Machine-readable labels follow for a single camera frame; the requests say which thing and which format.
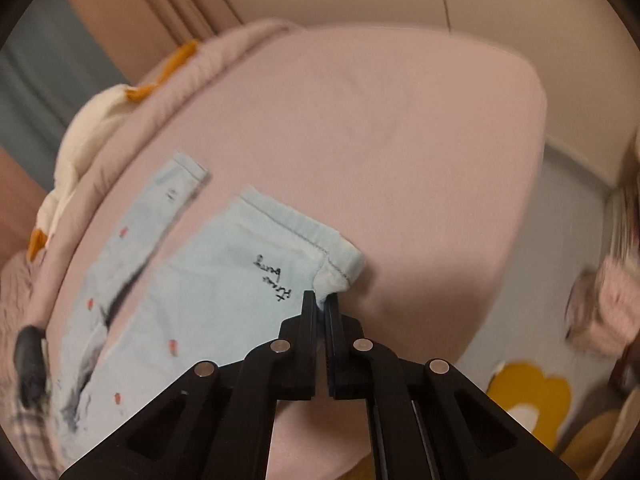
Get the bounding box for light blue denim pants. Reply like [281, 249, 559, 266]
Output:
[52, 154, 364, 465]

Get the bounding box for teal curtain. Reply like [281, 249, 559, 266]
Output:
[1, 0, 127, 191]

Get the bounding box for pink bed mattress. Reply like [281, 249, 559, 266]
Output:
[29, 23, 548, 480]

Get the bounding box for white goose plush toy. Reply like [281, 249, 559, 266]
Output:
[27, 40, 198, 261]

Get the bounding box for plaid pillow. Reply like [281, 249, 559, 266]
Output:
[1, 376, 61, 480]

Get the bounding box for white yellow flower rug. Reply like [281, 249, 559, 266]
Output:
[486, 361, 572, 450]

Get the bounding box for pink quilted blanket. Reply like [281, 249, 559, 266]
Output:
[1, 20, 298, 336]

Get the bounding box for pink curtain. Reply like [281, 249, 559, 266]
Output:
[68, 0, 240, 82]

